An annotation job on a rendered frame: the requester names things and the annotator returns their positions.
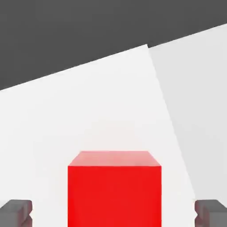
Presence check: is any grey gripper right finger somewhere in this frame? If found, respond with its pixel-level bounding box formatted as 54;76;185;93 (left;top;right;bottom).
194;199;227;227

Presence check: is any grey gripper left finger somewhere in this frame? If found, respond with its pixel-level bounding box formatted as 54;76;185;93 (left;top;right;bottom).
0;200;33;227

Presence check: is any small red cube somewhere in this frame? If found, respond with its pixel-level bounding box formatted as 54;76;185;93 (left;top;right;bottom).
67;150;162;227

